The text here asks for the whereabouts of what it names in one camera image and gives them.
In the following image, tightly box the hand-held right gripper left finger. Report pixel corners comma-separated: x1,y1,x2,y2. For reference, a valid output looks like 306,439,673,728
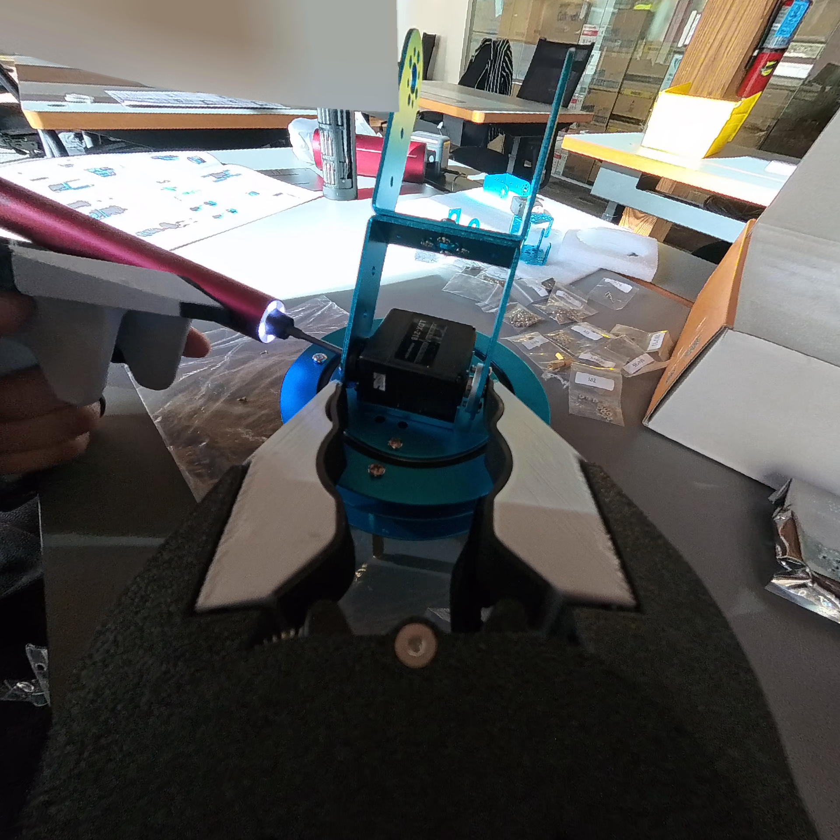
195,382,349,614

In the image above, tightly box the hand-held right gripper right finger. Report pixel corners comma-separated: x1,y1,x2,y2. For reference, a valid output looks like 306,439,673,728
489,382,639,608

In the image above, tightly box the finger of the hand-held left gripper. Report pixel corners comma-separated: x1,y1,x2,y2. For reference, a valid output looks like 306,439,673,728
10,241,225,321

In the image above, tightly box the blue toy robot arm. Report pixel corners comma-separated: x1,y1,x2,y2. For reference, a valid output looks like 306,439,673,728
279,28,578,542

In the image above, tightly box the background desk with papers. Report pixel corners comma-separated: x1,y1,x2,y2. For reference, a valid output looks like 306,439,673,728
13,62,322,132

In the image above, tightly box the white neighbouring desk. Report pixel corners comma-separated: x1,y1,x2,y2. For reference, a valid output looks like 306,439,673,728
561,131,798,244

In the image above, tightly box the wooden-edged background desk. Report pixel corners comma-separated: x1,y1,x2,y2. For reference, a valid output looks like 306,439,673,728
417,80,595,126

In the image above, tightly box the person's left hand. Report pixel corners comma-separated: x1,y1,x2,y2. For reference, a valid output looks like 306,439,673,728
0,289,212,475

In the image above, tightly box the printed instruction sheet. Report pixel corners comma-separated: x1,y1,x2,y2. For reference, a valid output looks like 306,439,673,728
0,151,316,252

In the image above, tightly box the clear plastic sheet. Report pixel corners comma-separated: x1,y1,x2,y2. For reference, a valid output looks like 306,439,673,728
128,295,352,503

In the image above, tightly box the clear plastic bag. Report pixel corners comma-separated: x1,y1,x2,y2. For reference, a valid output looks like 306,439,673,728
441,259,673,427

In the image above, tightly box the white cardboard box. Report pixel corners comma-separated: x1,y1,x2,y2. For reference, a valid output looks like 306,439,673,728
643,118,840,493

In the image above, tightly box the white plastic bag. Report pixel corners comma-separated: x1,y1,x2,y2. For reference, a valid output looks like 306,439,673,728
287,117,322,165

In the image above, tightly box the silver foil bag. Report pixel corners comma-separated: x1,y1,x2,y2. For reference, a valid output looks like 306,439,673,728
764,479,840,624

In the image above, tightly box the grey ribbed cylinder stand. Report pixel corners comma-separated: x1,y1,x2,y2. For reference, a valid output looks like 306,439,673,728
317,108,360,201

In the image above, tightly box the white foam sheet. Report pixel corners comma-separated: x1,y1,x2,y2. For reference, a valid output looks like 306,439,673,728
561,226,659,284

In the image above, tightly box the red metal cylinder case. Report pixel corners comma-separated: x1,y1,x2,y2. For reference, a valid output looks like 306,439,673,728
311,128,431,183

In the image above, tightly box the small grey device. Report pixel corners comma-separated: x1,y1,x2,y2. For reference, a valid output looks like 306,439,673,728
410,130,454,178

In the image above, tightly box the yellow box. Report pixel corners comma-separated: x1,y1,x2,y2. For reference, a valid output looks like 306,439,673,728
640,82,763,160

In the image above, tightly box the black office chair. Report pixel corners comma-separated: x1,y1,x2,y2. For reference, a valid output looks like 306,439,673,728
515,38,595,109

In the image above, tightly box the office chair with striped jacket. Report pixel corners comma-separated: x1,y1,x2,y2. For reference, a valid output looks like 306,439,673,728
457,37,515,89

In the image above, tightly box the wooden pillar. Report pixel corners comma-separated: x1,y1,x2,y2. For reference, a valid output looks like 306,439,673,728
617,0,785,240

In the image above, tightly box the red fire extinguisher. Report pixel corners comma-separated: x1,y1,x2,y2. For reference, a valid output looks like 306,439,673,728
735,0,796,99

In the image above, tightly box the small blue metal bracket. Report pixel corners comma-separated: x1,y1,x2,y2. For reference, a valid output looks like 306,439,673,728
482,172,534,200

